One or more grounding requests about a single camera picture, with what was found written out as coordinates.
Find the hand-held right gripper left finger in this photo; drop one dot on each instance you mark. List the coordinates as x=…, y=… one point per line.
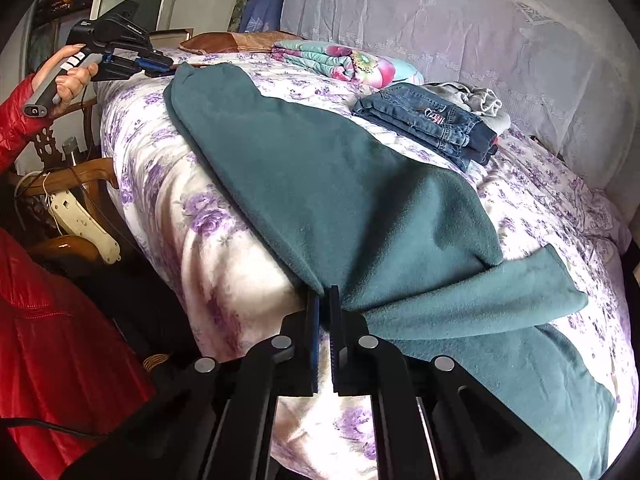
x=313, y=350

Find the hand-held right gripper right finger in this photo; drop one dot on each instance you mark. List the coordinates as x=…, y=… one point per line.
x=336, y=350

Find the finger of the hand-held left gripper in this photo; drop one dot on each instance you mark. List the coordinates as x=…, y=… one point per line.
x=152, y=65

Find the dark green fleece pants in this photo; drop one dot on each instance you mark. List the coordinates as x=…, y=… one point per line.
x=310, y=175

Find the person's left forearm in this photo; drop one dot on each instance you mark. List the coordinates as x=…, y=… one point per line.
x=17, y=120

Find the person's left hand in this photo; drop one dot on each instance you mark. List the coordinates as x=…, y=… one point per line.
x=75, y=80

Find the brown leather patchwork cushion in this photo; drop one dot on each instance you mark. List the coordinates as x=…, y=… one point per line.
x=235, y=42

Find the wooden chair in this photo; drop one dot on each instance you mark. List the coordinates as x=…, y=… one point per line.
x=75, y=175

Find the bed with purple floral sheet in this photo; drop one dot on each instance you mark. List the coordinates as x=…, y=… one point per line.
x=190, y=210

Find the white power strip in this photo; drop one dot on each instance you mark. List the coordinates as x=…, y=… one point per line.
x=82, y=222

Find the folded teal floral blanket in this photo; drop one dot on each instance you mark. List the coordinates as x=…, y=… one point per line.
x=345, y=60

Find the folded blue jeans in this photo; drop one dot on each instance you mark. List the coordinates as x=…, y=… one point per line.
x=430, y=120

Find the small red cloth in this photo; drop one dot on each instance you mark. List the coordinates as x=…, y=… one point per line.
x=495, y=146

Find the person's red jacket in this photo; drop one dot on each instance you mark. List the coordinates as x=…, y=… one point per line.
x=55, y=340

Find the grey crumpled garment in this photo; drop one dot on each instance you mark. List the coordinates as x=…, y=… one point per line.
x=480, y=102

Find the white lace pillow cover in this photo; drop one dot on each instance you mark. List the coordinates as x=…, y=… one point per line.
x=450, y=25

